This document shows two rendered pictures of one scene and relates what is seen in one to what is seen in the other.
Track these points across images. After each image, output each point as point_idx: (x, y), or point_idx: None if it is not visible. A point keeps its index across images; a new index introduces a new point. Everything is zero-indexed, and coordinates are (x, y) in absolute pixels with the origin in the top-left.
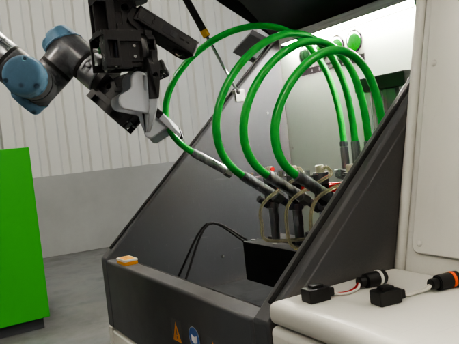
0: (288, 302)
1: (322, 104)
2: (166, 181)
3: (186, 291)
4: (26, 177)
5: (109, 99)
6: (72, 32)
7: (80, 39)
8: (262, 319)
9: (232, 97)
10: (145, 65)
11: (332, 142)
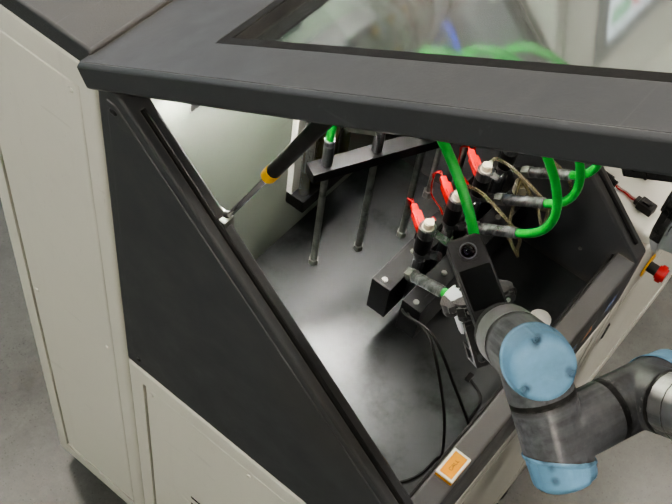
0: (652, 224)
1: (226, 124)
2: (344, 398)
3: (572, 336)
4: None
5: None
6: (547, 326)
7: (540, 321)
8: (641, 253)
9: (235, 230)
10: None
11: (235, 158)
